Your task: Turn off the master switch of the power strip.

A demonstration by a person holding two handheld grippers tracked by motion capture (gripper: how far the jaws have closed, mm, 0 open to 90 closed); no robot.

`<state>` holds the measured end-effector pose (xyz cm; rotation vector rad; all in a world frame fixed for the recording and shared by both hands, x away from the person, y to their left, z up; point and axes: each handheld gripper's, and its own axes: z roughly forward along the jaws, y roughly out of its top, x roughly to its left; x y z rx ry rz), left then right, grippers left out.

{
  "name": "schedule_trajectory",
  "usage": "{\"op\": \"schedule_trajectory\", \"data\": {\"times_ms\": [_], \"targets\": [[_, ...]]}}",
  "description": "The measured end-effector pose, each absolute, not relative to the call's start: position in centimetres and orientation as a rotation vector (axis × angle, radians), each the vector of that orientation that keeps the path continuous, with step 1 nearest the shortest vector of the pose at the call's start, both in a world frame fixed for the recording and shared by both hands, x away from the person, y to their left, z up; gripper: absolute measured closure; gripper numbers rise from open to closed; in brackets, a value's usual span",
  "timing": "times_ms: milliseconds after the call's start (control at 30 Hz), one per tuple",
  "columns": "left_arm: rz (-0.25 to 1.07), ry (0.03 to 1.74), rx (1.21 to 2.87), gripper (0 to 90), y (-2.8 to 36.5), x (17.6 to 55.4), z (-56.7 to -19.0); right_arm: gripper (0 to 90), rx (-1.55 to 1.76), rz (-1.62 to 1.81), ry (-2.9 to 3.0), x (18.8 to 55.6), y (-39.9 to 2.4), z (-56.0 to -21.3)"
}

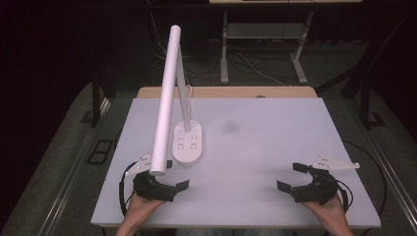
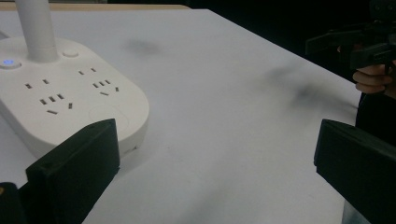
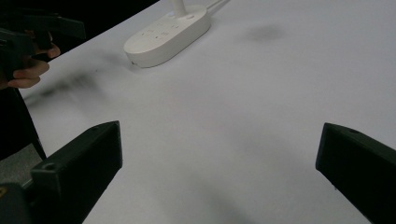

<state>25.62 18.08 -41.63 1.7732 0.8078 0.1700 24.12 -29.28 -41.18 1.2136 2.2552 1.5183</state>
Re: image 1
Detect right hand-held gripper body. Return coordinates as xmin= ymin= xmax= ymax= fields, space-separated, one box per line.
xmin=290 ymin=154 xmax=361 ymax=207

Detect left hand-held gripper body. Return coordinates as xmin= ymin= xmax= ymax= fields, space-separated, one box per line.
xmin=124 ymin=152 xmax=178 ymax=203

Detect white desk lamp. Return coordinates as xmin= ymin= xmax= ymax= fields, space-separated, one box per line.
xmin=149 ymin=25 xmax=204 ymax=176

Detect person's left hand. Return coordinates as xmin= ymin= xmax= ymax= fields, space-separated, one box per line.
xmin=125 ymin=191 xmax=165 ymax=222

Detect person's right hand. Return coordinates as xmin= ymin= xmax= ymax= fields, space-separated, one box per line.
xmin=300 ymin=194 xmax=349 ymax=228

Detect black metal stand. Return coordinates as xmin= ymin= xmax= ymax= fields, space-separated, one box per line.
xmin=80 ymin=73 xmax=102 ymax=129
xmin=358 ymin=77 xmax=387 ymax=130

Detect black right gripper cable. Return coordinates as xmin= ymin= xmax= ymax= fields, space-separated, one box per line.
xmin=336 ymin=179 xmax=354 ymax=214

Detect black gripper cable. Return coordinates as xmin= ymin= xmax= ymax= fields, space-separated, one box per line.
xmin=336 ymin=179 xmax=354 ymax=214
xmin=118 ymin=161 xmax=137 ymax=218

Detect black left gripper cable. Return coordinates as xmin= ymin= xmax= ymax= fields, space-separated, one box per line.
xmin=118 ymin=161 xmax=137 ymax=218

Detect long black floor cable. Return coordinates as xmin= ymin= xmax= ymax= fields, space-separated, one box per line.
xmin=342 ymin=140 xmax=388 ymax=218

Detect black rectangular floor frame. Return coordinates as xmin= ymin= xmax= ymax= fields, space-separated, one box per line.
xmin=86 ymin=139 xmax=115 ymax=165

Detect aluminium floor rail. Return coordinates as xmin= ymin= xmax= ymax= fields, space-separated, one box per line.
xmin=343 ymin=97 xmax=417 ymax=227
xmin=37 ymin=97 xmax=112 ymax=236

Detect white floor cable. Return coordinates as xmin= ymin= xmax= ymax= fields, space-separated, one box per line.
xmin=234 ymin=51 xmax=288 ymax=88

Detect grey metal table frame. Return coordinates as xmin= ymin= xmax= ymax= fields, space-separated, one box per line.
xmin=219 ymin=10 xmax=315 ymax=86

